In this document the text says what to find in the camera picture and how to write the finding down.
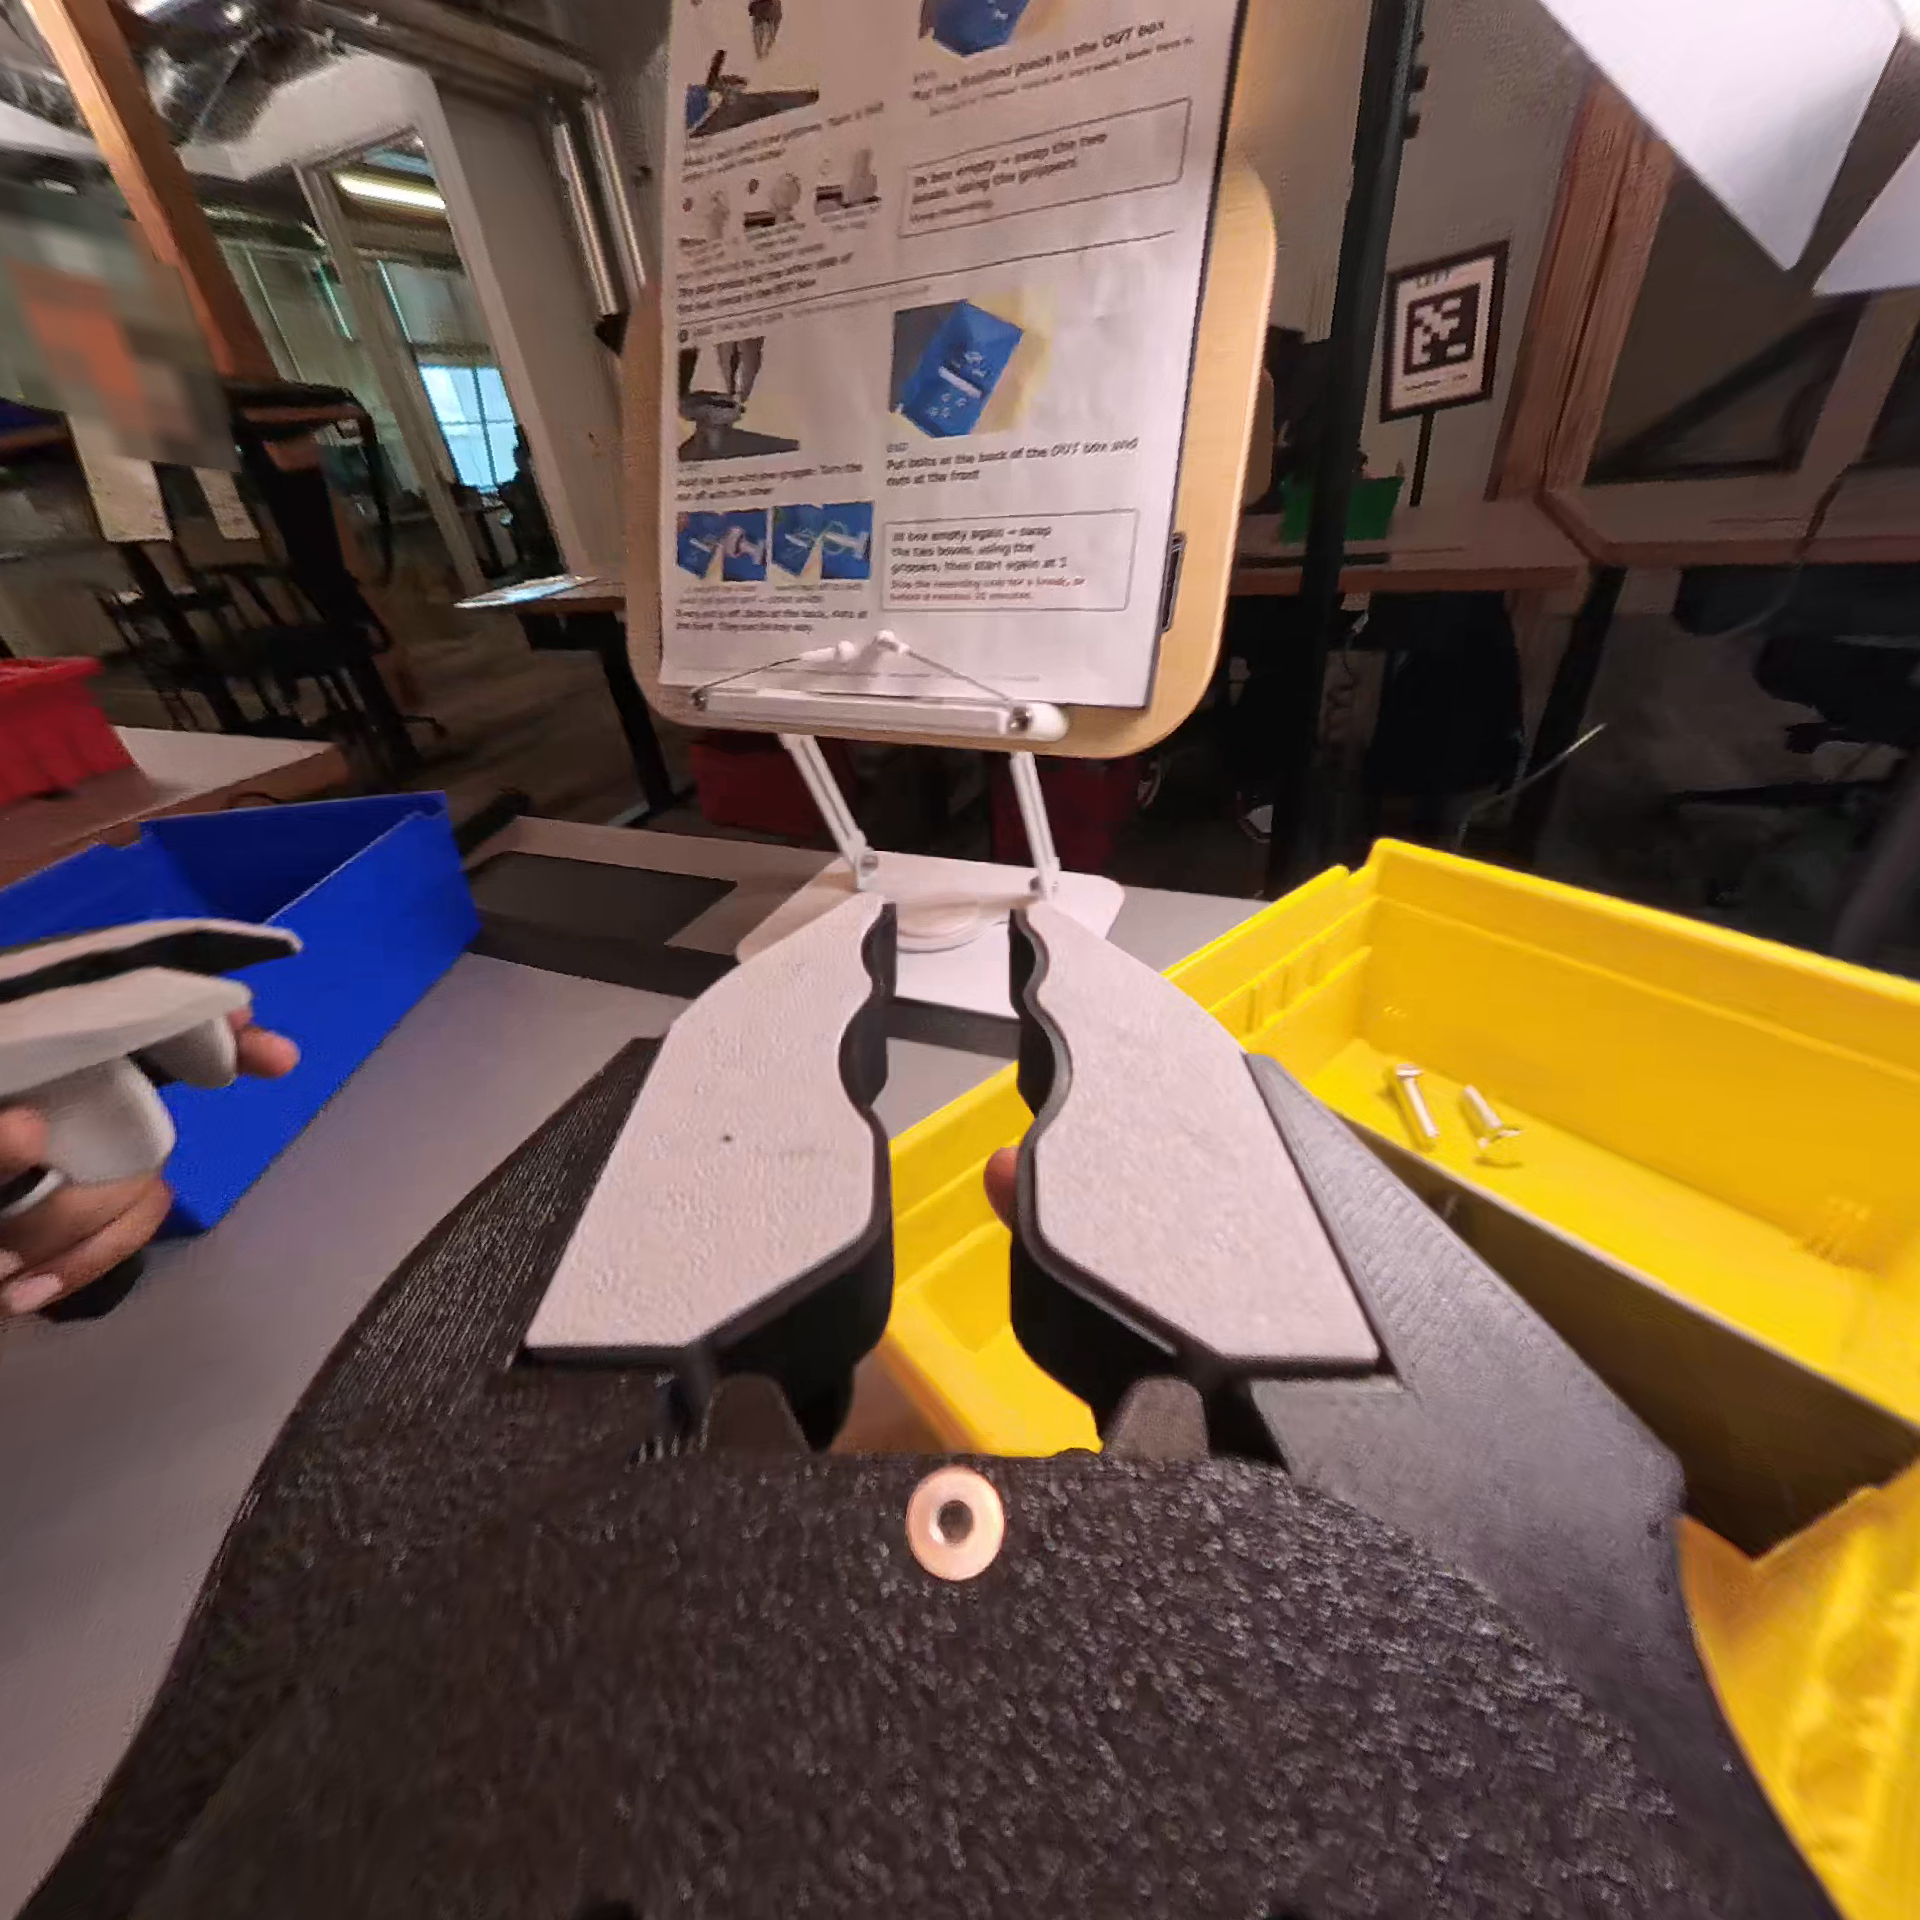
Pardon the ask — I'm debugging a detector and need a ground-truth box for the yellow plastic bin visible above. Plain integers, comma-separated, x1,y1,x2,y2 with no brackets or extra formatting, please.
878,838,1920,1920

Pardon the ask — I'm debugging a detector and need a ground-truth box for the green box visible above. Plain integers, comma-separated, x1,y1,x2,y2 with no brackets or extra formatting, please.
1275,472,1407,546

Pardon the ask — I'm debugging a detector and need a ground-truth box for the wooden support post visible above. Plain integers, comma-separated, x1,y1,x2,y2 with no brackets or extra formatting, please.
31,0,282,377

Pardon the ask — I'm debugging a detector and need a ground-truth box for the red plastic bin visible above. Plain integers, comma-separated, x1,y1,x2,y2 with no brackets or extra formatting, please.
0,657,138,808

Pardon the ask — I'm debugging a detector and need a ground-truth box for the white stand rod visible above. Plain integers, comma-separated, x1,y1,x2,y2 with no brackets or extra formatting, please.
1009,750,1066,904
779,732,885,881

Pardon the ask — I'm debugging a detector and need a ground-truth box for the red box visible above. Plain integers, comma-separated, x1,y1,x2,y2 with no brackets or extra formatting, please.
990,756,1143,873
691,736,857,843

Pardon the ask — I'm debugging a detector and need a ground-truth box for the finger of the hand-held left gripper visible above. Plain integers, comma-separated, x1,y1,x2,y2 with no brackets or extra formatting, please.
0,977,254,1191
0,920,304,1003

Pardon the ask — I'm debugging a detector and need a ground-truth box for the silver ventilation duct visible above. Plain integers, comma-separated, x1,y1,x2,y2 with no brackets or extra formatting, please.
541,90,651,327

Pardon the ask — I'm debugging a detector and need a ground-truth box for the black bin divider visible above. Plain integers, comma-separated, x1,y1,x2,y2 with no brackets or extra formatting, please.
1352,1119,1920,1562

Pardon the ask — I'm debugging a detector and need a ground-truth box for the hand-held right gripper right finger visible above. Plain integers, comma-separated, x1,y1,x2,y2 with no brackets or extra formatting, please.
1006,904,1383,1374

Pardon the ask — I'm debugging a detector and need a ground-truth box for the blue plastic bin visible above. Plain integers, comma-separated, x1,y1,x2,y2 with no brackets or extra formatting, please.
0,792,482,1241

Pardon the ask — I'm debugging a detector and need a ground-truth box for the printed instruction poster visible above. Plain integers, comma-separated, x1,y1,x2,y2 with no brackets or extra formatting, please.
657,0,1251,712

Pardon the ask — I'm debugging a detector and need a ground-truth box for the black standing desk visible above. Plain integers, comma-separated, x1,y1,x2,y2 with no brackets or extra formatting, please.
225,383,439,784

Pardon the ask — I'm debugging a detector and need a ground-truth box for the black white marker sign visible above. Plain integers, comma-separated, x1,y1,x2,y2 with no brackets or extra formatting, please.
1381,240,1512,423

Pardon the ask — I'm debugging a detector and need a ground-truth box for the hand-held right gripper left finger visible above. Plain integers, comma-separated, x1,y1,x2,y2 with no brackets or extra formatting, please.
521,897,899,1370

